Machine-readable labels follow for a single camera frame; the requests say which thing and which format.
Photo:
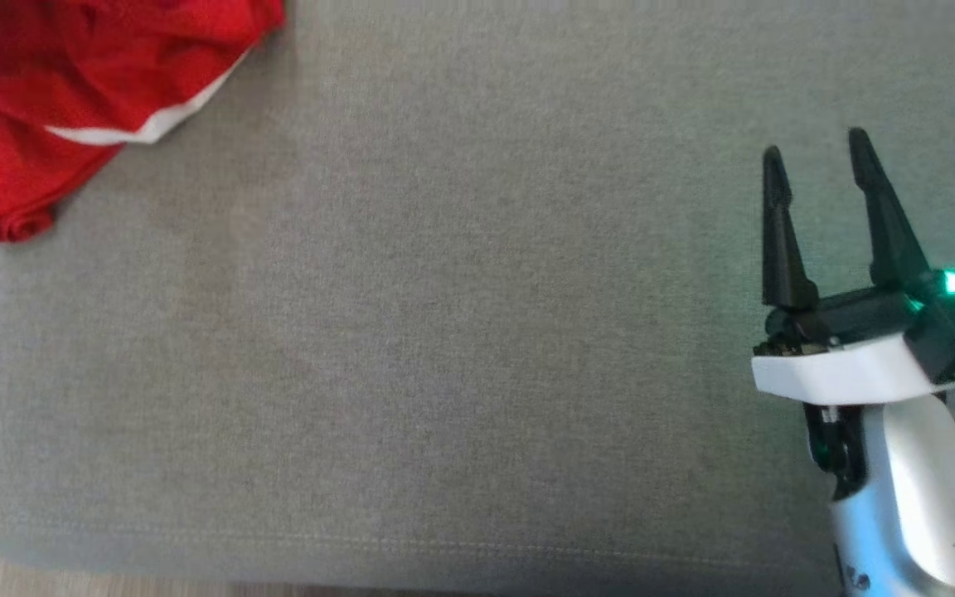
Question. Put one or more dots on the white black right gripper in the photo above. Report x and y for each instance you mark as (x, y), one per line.
(850, 369)

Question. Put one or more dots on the red polo shirt white sleeves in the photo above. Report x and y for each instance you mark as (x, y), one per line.
(71, 66)

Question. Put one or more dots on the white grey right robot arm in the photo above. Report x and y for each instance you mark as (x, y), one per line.
(925, 497)

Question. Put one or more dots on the grey and yellow sofa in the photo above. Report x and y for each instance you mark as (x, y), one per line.
(444, 315)

